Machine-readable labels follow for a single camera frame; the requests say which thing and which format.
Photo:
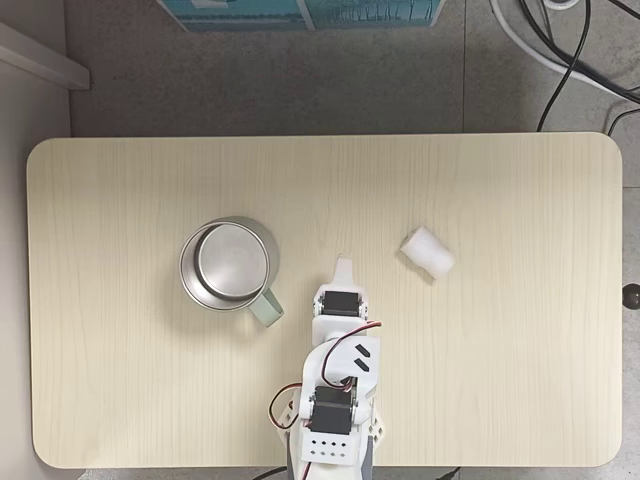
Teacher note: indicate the white gauze dressing roll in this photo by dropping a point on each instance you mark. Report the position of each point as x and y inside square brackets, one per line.
[427, 252]

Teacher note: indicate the green steel mug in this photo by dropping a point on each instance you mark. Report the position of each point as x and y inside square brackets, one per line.
[227, 262]

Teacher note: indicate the teal printed box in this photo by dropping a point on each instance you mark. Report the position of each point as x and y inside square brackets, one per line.
[240, 15]

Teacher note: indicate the black round knob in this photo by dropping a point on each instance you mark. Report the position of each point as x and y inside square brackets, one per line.
[632, 297]

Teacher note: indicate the white shelf ledge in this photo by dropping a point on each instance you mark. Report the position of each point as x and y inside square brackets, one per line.
[45, 57]

